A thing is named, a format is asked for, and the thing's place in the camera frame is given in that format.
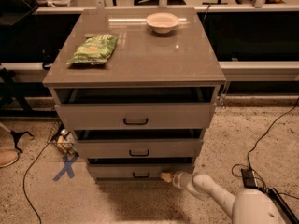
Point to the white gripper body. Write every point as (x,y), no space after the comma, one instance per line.
(178,180)

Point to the grey bottom drawer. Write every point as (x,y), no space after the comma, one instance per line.
(138,168)

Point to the grey drawer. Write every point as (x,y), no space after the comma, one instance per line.
(138,168)
(135,108)
(152,143)

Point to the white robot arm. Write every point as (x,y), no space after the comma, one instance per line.
(249,206)

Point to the grey middle drawer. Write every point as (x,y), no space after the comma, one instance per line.
(152,143)

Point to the grey drawer cabinet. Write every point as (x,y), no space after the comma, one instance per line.
(142,58)

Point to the grey top drawer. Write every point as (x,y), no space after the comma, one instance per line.
(135,108)

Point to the black power adapter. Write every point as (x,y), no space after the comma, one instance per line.
(248,179)

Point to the blue tape cross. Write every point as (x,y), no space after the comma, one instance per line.
(67,169)

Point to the black bar on floor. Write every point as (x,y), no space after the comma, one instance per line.
(283,206)

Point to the green chip bag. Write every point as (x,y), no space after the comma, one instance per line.
(96,49)

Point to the white bowl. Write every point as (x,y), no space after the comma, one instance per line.
(162,23)

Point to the tan round floor object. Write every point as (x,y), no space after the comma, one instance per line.
(7,158)

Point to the wire basket with bottles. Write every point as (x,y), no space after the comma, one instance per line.
(62,139)

